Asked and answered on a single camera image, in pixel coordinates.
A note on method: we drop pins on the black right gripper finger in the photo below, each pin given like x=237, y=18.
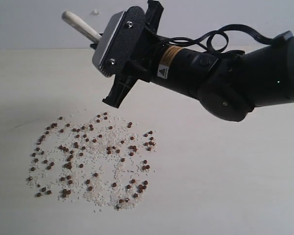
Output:
x=153, y=15
x=121, y=87

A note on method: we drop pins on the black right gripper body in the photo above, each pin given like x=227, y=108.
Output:
x=147, y=46

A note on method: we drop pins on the white wooden paint brush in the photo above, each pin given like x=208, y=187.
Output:
x=82, y=27

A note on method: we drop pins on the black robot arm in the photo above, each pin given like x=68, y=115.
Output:
x=228, y=84

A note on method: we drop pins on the beans and rice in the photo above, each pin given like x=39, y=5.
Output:
x=105, y=161

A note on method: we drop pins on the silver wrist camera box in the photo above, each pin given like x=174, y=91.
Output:
x=118, y=41

